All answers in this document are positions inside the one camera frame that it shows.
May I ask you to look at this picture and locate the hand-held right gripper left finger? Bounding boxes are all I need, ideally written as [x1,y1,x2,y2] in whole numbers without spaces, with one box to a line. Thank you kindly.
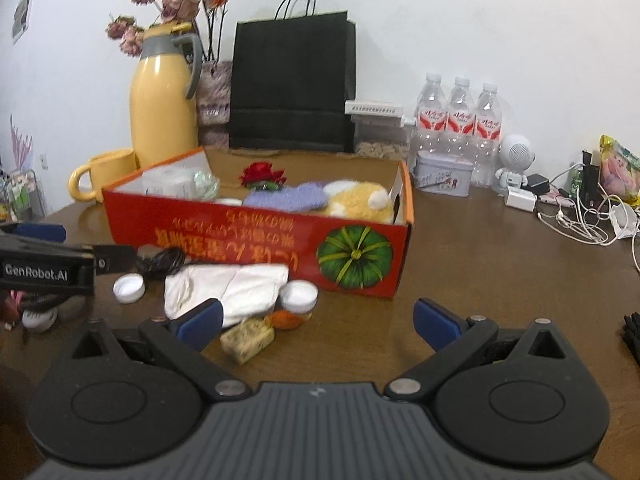
[70,299,251,402]

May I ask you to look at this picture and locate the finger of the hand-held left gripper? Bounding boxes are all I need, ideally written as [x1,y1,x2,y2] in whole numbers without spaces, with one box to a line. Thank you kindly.
[65,242,137,276]
[0,222,67,245]

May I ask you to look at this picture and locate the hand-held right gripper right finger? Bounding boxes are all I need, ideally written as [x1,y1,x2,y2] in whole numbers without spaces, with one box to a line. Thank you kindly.
[384,298,571,402]

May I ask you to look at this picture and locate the white cloth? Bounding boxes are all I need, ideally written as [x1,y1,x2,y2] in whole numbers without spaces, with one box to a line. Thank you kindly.
[164,264,290,328]

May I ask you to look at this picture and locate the red cardboard box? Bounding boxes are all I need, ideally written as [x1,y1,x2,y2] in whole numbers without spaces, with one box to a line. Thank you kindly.
[102,146,416,301]

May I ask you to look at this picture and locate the purple cloth pouch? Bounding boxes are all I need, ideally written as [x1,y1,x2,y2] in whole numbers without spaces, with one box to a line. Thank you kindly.
[242,182,331,213]

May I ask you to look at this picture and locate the red artificial flower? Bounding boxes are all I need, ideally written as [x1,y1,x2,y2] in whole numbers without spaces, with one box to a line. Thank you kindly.
[239,161,288,192]

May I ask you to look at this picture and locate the flat white cap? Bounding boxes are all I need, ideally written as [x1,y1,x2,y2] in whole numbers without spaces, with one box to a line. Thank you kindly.
[112,275,146,304]

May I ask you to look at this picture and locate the beige block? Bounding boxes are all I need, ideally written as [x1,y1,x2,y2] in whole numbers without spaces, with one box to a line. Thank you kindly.
[220,317,276,365]

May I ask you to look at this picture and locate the yellow mug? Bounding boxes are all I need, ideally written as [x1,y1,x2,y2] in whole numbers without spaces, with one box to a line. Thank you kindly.
[68,148,141,203]

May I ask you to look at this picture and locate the white round jar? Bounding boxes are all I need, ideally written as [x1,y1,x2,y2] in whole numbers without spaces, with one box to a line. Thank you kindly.
[280,280,318,313]

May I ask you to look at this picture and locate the green foil wrapped item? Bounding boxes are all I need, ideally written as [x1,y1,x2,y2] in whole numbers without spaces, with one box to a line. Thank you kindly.
[192,170,221,200]

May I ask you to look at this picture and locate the yellow plush toy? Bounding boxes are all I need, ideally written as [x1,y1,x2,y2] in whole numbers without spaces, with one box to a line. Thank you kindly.
[320,180,393,223]

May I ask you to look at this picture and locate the grey tin box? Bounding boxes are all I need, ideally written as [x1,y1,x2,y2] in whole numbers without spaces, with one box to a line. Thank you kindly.
[413,150,473,196]

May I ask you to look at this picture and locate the white charger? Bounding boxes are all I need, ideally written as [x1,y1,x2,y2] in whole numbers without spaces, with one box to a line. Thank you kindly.
[505,185,537,211]

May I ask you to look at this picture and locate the yellow thermos jug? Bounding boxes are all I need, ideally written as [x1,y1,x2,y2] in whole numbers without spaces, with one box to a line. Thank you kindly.
[129,22,203,168]

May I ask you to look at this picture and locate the patterned vase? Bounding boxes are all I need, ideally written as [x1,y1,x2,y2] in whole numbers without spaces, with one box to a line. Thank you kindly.
[196,60,233,148]

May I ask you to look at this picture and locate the white robot toy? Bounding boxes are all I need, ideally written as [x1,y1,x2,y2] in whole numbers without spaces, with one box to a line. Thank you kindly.
[495,133,538,196]

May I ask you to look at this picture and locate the black glove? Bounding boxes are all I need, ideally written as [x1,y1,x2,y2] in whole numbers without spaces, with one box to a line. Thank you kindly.
[620,311,640,361]

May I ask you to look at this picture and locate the clear seed container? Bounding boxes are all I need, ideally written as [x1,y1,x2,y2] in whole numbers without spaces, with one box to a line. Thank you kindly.
[345,100,416,161]

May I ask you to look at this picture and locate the clear water bottle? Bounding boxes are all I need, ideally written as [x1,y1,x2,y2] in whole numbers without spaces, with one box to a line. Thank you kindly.
[445,77,476,160]
[471,82,502,188]
[415,73,447,155]

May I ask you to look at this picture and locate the dark green object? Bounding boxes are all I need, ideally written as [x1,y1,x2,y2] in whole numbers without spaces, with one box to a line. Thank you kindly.
[570,150,602,197]

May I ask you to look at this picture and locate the white power adapter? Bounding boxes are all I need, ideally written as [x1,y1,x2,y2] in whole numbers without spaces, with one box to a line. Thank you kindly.
[609,205,640,238]

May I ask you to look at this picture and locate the yellow pink snack packet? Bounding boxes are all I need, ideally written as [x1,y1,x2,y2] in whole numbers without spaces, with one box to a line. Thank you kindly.
[599,135,640,206]

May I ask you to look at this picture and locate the black paper bag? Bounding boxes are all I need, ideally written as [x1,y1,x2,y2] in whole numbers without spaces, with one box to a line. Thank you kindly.
[228,0,357,155]

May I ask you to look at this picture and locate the dried pink flowers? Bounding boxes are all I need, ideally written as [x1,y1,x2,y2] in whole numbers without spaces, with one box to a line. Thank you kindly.
[106,0,230,61]

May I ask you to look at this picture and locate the wire rack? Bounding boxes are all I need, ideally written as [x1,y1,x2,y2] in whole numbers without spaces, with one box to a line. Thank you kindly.
[0,170,47,222]

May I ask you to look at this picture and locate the black cable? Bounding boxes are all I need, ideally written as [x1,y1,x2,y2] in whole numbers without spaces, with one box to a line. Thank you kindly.
[135,247,186,281]

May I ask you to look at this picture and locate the purple wall sticker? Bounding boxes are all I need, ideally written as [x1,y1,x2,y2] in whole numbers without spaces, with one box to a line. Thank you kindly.
[10,115,33,168]

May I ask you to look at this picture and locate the tangle of white cables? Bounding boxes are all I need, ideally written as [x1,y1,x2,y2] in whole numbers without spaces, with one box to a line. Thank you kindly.
[537,162,628,248]

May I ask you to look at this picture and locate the wall poster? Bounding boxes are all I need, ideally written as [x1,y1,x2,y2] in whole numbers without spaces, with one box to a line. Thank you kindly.
[11,0,37,43]

